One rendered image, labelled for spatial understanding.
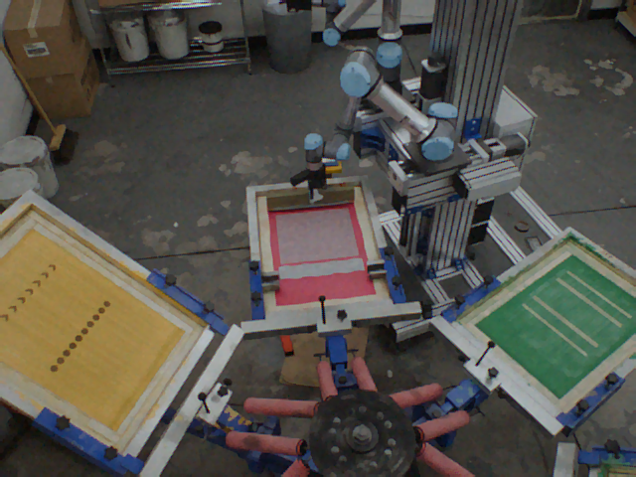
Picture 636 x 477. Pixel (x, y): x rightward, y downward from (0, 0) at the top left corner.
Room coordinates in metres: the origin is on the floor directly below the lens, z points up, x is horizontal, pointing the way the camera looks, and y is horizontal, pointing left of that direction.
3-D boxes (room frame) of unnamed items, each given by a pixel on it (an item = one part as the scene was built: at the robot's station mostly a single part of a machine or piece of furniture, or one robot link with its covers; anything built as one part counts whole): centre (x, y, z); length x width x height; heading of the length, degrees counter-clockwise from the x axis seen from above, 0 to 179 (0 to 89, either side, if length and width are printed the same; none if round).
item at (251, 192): (1.79, 0.03, 0.97); 0.79 x 0.58 x 0.04; 7
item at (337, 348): (1.23, -0.03, 1.02); 0.17 x 0.06 x 0.05; 7
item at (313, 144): (2.04, 0.04, 1.30); 0.09 x 0.08 x 0.11; 76
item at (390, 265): (1.58, -0.27, 0.97); 0.30 x 0.05 x 0.07; 7
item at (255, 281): (1.52, 0.28, 0.97); 0.30 x 0.05 x 0.07; 7
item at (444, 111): (2.04, -0.49, 1.42); 0.13 x 0.12 x 0.14; 166
